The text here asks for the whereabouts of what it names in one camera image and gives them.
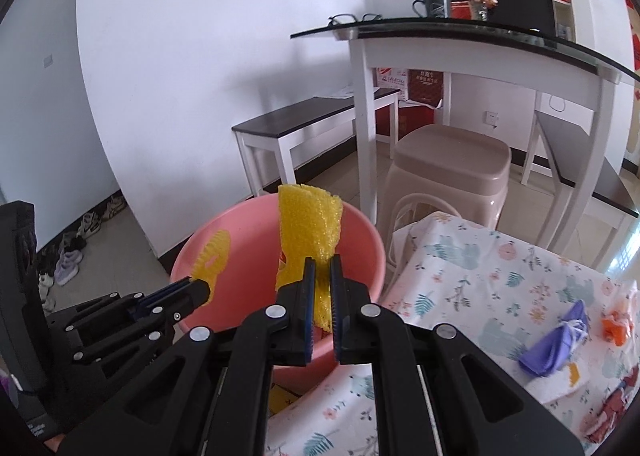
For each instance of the grey mug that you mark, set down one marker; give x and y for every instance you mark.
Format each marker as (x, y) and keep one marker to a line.
(432, 9)

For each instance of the red snack wrapper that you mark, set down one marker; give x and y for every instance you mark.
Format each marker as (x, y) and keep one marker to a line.
(612, 410)

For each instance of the shoes on floor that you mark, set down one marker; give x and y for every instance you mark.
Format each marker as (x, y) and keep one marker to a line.
(59, 261)

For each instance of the yellow foam net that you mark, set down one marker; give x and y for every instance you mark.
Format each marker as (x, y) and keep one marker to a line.
(310, 222)
(211, 261)

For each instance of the red gift box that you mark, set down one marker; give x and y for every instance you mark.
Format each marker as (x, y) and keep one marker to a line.
(461, 10)

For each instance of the floral tablecloth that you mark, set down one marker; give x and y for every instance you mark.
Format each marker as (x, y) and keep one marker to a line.
(503, 294)

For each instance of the red cartons under table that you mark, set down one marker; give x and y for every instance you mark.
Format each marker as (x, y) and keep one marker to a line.
(420, 95)

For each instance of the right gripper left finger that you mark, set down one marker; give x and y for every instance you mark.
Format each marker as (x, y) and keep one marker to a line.
(208, 393)

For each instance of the white table glass top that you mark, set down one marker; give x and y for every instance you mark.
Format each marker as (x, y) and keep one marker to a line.
(523, 58)

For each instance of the left black white bench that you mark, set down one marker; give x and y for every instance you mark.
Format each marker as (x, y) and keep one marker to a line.
(282, 130)

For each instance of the eyeglasses on table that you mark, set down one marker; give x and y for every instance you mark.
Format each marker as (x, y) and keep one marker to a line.
(349, 18)

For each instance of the white orange plastic bag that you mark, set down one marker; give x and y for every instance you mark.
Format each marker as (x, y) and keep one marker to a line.
(619, 320)

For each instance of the beige plastic stool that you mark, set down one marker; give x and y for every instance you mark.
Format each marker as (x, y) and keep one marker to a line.
(445, 168)

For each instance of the purple face mask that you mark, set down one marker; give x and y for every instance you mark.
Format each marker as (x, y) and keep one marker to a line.
(550, 353)

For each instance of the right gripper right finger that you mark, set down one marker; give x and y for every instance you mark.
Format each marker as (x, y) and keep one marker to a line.
(435, 392)

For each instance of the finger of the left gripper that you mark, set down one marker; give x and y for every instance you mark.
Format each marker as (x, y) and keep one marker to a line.
(166, 317)
(170, 292)

